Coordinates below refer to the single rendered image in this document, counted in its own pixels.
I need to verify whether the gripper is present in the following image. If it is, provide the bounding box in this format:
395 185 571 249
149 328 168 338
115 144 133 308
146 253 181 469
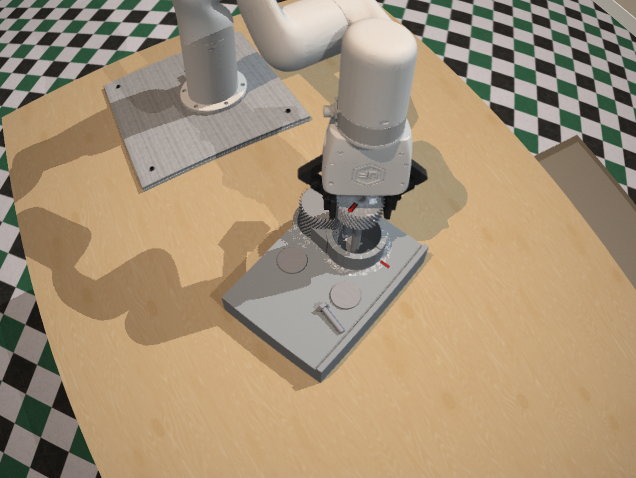
298 119 428 220

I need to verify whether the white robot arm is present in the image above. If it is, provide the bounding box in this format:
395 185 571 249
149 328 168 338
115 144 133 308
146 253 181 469
171 0 418 146

